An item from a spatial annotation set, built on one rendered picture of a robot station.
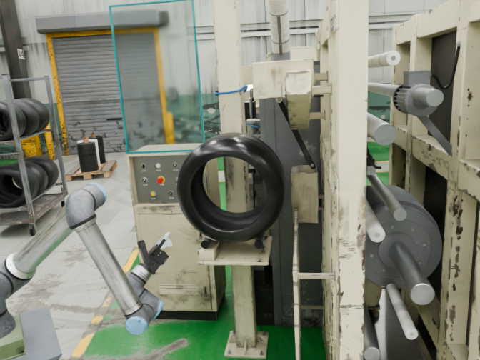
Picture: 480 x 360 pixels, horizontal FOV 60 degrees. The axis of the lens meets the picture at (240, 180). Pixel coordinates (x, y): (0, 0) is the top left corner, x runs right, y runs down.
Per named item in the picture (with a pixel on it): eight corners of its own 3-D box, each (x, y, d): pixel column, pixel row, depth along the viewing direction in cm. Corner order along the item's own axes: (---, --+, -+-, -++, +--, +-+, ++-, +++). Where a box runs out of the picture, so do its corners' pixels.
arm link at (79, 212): (71, 192, 164) (151, 332, 175) (86, 184, 176) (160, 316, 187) (48, 203, 166) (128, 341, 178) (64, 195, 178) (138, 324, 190)
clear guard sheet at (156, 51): (128, 153, 285) (109, 6, 262) (206, 150, 276) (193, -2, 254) (126, 153, 283) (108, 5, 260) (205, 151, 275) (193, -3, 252)
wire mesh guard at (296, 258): (297, 308, 259) (294, 202, 243) (300, 308, 259) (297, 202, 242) (297, 424, 173) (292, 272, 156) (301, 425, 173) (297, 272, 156)
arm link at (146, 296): (149, 326, 189) (127, 310, 189) (157, 312, 200) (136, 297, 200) (161, 312, 187) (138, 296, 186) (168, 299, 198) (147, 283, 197)
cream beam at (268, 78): (263, 93, 226) (262, 66, 222) (310, 91, 222) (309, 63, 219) (251, 100, 167) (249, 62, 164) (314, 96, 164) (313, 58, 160)
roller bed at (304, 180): (293, 212, 255) (291, 165, 248) (317, 212, 253) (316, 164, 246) (292, 223, 236) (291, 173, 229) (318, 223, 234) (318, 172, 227)
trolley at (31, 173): (28, 209, 624) (3, 78, 578) (71, 205, 628) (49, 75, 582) (-18, 242, 495) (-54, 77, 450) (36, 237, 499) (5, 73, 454)
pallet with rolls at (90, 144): (79, 169, 907) (74, 134, 889) (117, 166, 918) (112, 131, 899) (66, 182, 791) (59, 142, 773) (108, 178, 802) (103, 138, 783)
